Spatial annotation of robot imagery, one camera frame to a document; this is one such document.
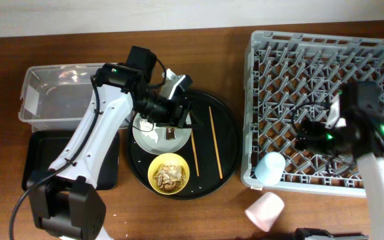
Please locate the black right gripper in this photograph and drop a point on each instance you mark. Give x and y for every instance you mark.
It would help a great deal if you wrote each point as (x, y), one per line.
(306, 134)

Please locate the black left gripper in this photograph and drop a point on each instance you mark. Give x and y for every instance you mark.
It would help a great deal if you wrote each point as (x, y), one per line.
(173, 119)

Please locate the yellow bowl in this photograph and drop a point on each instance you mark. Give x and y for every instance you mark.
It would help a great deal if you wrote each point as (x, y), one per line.
(167, 158)

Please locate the light blue cup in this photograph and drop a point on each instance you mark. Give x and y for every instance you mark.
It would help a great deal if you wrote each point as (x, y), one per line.
(270, 168)

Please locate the pink cup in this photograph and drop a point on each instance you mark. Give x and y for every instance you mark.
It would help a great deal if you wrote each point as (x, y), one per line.
(265, 211)

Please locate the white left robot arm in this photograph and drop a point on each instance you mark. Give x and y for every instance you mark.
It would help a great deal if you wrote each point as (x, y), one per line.
(64, 200)

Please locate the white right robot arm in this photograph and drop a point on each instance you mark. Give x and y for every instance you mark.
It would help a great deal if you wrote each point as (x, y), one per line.
(354, 127)

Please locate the grey dishwasher rack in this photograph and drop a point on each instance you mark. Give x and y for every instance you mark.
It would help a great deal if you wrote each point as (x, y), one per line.
(288, 77)

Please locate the gold snack wrapper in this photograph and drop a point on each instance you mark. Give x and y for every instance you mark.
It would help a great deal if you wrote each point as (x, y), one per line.
(170, 133)

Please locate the round black tray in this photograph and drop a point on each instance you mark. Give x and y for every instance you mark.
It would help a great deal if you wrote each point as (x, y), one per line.
(229, 142)

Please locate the grey plate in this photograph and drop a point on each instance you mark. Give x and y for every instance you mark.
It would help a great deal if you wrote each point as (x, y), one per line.
(163, 145)

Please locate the crumpled white tissue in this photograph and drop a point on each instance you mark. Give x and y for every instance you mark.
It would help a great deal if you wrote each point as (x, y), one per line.
(149, 130)

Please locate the right wooden chopstick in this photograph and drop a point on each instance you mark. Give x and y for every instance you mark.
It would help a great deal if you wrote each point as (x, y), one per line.
(215, 144)

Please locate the food scraps in bowl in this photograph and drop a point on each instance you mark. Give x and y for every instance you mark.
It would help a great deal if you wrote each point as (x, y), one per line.
(170, 177)

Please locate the clear plastic bin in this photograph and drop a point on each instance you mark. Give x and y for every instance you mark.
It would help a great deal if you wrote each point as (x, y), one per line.
(56, 97)

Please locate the black rectangular tray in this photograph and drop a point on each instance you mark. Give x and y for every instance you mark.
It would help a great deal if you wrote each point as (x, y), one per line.
(45, 146)

